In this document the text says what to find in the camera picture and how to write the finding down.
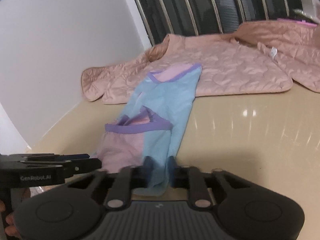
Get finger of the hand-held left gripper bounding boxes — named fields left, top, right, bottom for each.
left=25, top=158, right=102, bottom=178
left=21, top=154, right=90, bottom=162

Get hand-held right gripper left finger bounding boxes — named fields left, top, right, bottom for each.
left=67, top=156, right=155, bottom=210

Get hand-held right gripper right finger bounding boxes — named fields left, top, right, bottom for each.
left=167, top=156, right=250, bottom=209

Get pink and blue garment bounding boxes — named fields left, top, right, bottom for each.
left=96, top=64, right=202, bottom=197

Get person's left hand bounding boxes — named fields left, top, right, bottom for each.
left=0, top=200, right=20, bottom=238

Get pink quilted jacket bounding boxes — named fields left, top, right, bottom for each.
left=81, top=20, right=320, bottom=105

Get dark window blinds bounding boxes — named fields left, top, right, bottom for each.
left=130, top=0, right=320, bottom=44

